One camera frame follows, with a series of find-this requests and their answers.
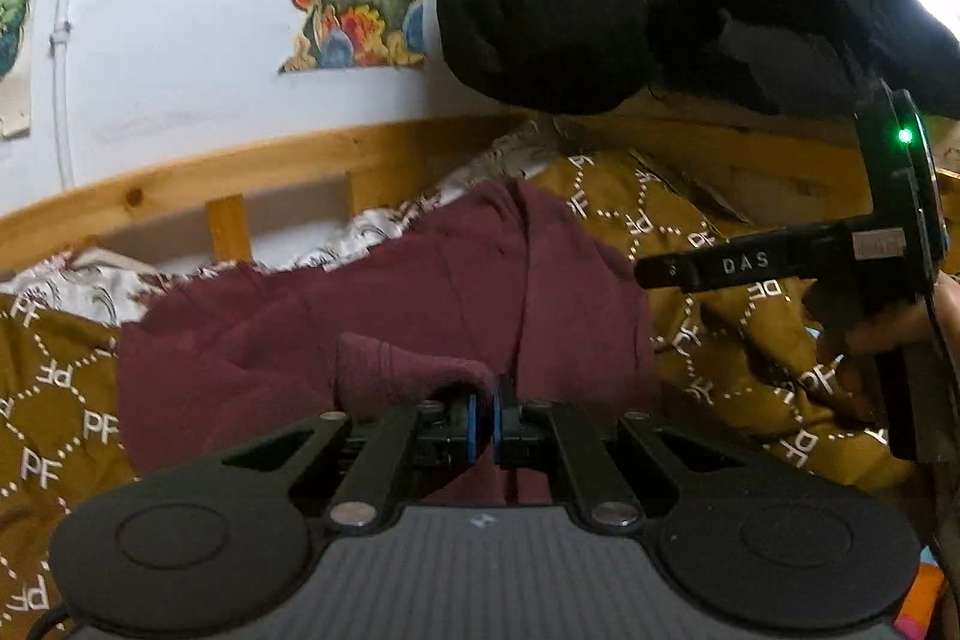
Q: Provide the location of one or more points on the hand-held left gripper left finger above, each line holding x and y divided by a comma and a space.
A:
470, 424

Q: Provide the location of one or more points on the green blue wall poster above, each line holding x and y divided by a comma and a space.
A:
15, 10

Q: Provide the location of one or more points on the white floral bed sheet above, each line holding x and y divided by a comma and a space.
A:
97, 289

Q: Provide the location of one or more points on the person's right hand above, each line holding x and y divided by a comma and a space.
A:
862, 344

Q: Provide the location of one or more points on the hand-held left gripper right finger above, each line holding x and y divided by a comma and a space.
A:
500, 421

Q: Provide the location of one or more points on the orange pink cloth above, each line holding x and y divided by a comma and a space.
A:
922, 599

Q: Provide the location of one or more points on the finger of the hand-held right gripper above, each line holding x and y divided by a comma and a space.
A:
739, 265

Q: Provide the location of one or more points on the maroon garment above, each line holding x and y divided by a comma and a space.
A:
375, 295

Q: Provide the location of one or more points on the brown printed blanket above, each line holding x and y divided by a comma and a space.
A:
60, 400

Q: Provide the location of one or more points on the wooden bed frame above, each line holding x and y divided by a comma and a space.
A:
225, 160

